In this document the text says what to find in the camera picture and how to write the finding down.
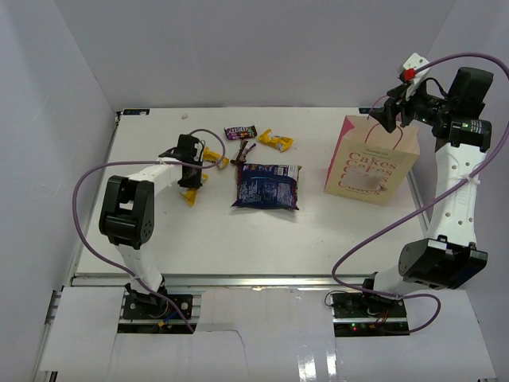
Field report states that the large blue snack bag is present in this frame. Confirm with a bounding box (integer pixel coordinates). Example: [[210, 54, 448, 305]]
[[231, 163, 301, 211]]

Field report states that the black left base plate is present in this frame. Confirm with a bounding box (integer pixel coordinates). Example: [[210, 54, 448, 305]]
[[121, 293, 193, 321]]

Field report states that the yellow candy pack centre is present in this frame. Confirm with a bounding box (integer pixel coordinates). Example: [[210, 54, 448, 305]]
[[258, 129, 293, 153]]

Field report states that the yellow snack pack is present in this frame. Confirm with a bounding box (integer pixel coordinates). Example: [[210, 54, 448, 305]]
[[179, 187, 199, 207]]

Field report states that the yellow candy bar left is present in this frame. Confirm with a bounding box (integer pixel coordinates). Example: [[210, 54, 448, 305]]
[[203, 146, 229, 170]]

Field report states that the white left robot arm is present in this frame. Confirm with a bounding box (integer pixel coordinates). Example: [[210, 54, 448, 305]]
[[99, 134, 205, 318]]

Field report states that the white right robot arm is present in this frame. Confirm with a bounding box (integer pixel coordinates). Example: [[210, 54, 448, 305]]
[[359, 67, 493, 318]]

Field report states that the brown candy wrapper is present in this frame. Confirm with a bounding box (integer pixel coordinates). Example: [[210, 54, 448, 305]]
[[230, 140, 256, 166]]

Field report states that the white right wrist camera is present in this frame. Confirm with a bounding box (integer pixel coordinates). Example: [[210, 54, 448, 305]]
[[399, 53, 429, 85]]

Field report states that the purple candy bag small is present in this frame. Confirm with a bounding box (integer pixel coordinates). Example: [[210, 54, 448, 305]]
[[223, 125, 258, 141]]

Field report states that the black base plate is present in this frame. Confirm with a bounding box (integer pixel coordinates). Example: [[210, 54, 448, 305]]
[[324, 290, 407, 320], [121, 293, 193, 321]]

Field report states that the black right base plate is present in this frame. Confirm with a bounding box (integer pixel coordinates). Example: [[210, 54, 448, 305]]
[[324, 290, 407, 320]]

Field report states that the beige paper cakes bag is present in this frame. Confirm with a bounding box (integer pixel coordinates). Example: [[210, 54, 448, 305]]
[[324, 115, 420, 205]]

